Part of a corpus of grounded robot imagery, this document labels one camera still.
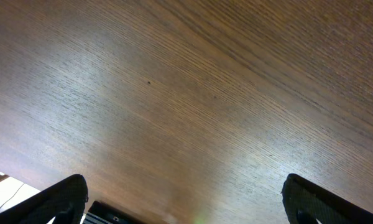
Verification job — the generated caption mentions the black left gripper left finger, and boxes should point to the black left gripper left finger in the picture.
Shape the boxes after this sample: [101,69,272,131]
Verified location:
[0,174,88,224]

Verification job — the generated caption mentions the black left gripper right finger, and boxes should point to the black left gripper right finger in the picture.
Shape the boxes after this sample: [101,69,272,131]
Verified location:
[282,174,373,224]

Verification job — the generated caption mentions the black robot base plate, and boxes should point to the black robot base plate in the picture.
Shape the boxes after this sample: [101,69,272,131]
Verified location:
[83,201,145,224]

